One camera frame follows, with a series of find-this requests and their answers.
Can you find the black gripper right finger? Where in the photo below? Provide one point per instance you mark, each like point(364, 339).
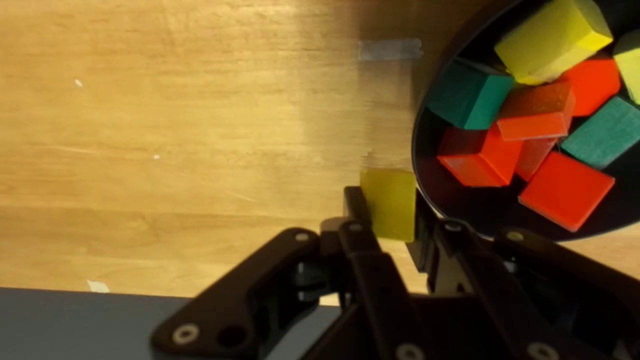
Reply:
point(552, 300)

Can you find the red triangular wooden prism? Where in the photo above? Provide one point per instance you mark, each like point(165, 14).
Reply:
point(536, 111)

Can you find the small clear tape piece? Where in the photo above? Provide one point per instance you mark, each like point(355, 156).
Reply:
point(390, 49)

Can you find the small red wooden block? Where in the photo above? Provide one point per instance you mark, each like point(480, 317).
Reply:
point(595, 85)

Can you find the teal wooden block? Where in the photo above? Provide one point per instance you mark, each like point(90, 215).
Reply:
point(470, 93)
point(602, 132)

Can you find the black bowl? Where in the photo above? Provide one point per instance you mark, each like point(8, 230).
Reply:
point(466, 207)

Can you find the black pegboard table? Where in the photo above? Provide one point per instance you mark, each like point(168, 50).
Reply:
point(66, 327)

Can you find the small yellow wooden cube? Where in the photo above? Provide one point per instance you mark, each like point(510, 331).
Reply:
point(631, 63)
point(390, 202)

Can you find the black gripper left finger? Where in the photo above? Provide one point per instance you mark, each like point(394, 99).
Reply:
point(280, 300)

